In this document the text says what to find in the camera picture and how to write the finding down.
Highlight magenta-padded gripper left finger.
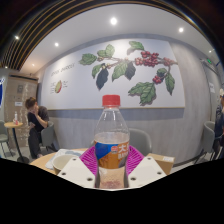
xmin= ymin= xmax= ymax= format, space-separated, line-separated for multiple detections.
xmin=56 ymin=145 xmax=100 ymax=189

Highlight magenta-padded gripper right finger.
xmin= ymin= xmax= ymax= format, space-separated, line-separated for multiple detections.
xmin=125 ymin=144 xmax=168 ymax=189

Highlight clear red-capped drink bottle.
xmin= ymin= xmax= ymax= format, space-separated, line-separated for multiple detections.
xmin=93 ymin=94 xmax=131 ymax=190

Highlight white paper sheet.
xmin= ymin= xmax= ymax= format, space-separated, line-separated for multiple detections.
xmin=44 ymin=148 xmax=86 ymax=169

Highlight grey upholstered chair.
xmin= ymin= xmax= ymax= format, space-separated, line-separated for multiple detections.
xmin=128 ymin=128 xmax=153 ymax=157
xmin=199 ymin=120 xmax=217 ymax=161
xmin=40 ymin=121 xmax=61 ymax=154
xmin=0 ymin=120 xmax=13 ymax=158

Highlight person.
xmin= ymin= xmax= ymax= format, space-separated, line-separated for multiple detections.
xmin=213 ymin=88 xmax=224 ymax=159
xmin=24 ymin=96 xmax=50 ymax=159

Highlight small round wooden side table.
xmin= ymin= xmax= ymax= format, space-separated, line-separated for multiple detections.
xmin=3 ymin=121 xmax=30 ymax=164

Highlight round ceiling lights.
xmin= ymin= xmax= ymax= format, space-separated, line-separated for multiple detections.
xmin=13 ymin=16 xmax=214 ymax=54

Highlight coffee plant wall picture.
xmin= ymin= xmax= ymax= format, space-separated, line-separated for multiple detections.
xmin=39 ymin=38 xmax=186 ymax=111

